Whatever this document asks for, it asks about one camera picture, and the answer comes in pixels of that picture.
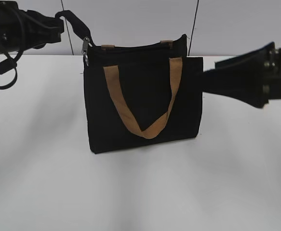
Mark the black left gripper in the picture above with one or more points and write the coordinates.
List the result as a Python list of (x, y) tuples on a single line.
[(19, 28)]

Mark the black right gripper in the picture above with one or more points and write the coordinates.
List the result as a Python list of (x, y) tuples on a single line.
[(250, 88)]

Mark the black tote bag brown handles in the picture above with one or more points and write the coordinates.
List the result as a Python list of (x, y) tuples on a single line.
[(138, 96)]

